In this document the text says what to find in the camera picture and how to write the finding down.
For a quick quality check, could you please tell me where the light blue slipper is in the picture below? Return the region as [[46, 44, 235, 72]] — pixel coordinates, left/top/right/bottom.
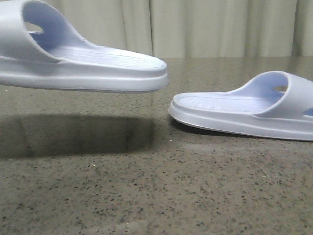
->
[[169, 71, 313, 141], [0, 0, 168, 93]]

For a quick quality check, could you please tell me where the pale grey-green curtain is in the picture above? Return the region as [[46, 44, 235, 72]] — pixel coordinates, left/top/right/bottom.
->
[[46, 0, 313, 59]]

